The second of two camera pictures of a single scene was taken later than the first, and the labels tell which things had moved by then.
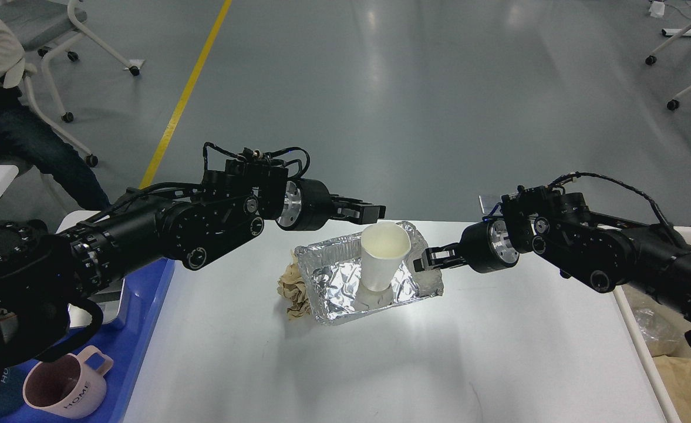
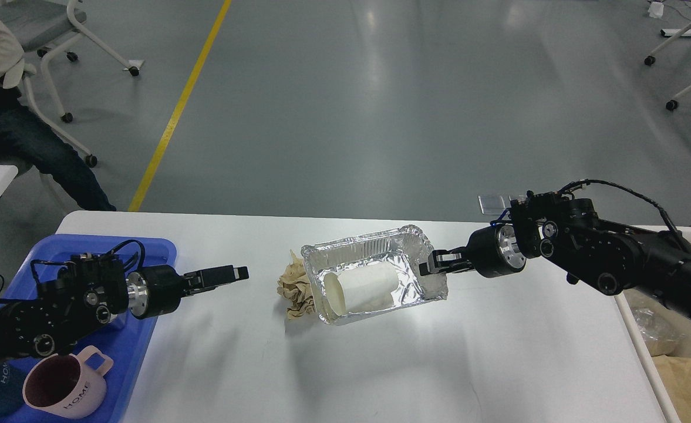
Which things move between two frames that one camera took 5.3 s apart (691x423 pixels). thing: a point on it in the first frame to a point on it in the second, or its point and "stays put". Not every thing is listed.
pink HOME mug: [72, 386] stays put
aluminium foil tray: [332, 272] stays put
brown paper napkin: [291, 284] stays put
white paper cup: [384, 244] to [360, 289]
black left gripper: [308, 204] to [156, 291]
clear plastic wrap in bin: [655, 328] stays put
